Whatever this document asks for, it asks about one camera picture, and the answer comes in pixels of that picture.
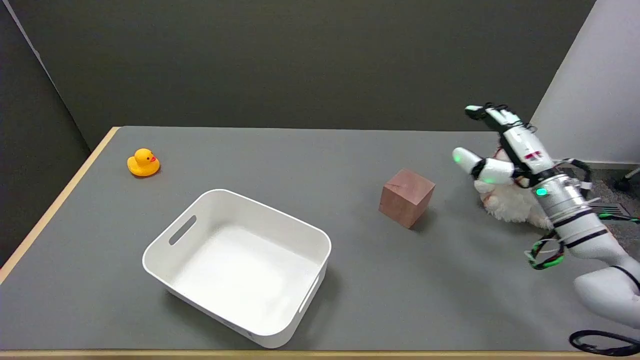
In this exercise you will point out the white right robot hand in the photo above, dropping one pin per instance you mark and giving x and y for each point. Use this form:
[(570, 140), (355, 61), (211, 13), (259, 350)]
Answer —
[(522, 145)]

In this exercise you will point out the brown wooden cube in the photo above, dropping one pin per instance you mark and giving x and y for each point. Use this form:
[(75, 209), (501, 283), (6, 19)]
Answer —
[(406, 196)]

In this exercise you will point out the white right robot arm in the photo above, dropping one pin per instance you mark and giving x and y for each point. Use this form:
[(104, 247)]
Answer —
[(585, 230)]

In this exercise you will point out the white and red plush toy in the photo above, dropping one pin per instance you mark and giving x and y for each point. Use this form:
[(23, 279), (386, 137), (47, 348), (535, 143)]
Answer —
[(510, 202)]

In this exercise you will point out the black chair caster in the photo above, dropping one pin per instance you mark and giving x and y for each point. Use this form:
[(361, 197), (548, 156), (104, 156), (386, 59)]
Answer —
[(625, 181)]

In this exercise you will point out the floor vent grille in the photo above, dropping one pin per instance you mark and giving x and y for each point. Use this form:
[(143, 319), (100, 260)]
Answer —
[(611, 210)]

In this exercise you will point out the white plastic bin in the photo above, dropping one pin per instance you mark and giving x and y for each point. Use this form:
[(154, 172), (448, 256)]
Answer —
[(237, 265)]

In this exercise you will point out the yellow rubber duck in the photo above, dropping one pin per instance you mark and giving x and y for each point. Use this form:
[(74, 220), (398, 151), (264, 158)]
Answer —
[(143, 162)]

